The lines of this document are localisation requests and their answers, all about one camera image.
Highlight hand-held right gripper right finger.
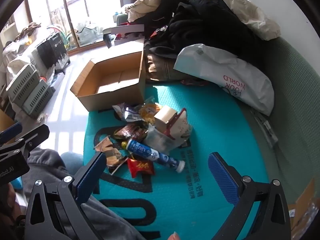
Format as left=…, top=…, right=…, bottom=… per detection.
left=207, top=151, right=292, bottom=240

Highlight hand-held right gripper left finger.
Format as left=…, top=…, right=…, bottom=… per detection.
left=24, top=151, right=107, bottom=240

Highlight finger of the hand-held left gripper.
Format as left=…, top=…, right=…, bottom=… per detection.
left=0, top=122, right=23, bottom=144
left=0, top=124, right=50, bottom=158

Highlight brown white snack wrapper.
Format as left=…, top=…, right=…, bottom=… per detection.
left=94, top=135, right=128, bottom=175

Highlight red candy packet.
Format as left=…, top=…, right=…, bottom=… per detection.
left=127, top=157, right=155, bottom=178

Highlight dark brown snack packet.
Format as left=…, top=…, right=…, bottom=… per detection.
left=114, top=124, right=148, bottom=142

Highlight blue white tube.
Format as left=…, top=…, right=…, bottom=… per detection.
left=126, top=139, right=186, bottom=173

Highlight white packet red print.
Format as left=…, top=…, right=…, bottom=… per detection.
left=166, top=108, right=193, bottom=142

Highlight silver purple snack packet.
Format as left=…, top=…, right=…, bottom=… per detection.
left=112, top=102, right=147, bottom=123

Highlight clear plastic bag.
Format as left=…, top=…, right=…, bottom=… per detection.
left=144, top=125, right=184, bottom=153

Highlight brown cardboard box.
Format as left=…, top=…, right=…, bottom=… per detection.
left=70, top=51, right=147, bottom=112

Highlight clear packet yellow snacks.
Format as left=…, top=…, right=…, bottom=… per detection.
left=139, top=96, right=163, bottom=124

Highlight small tan carton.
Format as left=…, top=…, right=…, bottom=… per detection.
left=154, top=105, right=178, bottom=133

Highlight person's grey fleece clothing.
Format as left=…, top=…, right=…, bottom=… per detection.
left=25, top=147, right=150, bottom=240

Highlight grey slotted crate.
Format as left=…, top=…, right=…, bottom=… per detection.
left=5, top=64, right=40, bottom=100
left=21, top=79, right=57, bottom=119

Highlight teal foam mat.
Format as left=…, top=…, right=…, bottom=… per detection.
left=84, top=81, right=270, bottom=240

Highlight white woven sack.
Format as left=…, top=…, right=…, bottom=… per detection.
left=6, top=59, right=33, bottom=80

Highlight clear plastic sleeve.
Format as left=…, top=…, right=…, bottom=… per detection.
left=250, top=110, right=279, bottom=148

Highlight brown cardboard piece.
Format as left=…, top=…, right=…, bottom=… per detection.
left=287, top=177, right=318, bottom=228

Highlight black radiator heater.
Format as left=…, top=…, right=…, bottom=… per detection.
left=36, top=32, right=69, bottom=72

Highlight brown cloth bundle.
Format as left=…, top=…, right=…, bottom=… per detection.
left=15, top=22, right=42, bottom=40

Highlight clear plastic basin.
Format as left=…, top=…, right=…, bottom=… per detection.
left=75, top=22, right=100, bottom=43

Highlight white printed plastic bag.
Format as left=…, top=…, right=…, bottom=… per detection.
left=173, top=44, right=275, bottom=117

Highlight grey stool dark legs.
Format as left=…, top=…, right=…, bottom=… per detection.
left=102, top=26, right=125, bottom=48

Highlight brown folded cloth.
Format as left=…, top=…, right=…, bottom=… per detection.
left=146, top=54, right=198, bottom=82

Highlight grey flat board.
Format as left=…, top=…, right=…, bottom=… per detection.
left=111, top=24, right=145, bottom=34

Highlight pile of black clothes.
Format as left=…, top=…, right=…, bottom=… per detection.
left=144, top=0, right=263, bottom=64

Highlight red foil packet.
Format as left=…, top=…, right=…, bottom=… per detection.
left=150, top=26, right=170, bottom=38

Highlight cream padded coat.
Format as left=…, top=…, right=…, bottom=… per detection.
left=200, top=0, right=282, bottom=40

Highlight window with brown frame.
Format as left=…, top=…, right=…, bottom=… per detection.
left=25, top=0, right=140, bottom=53

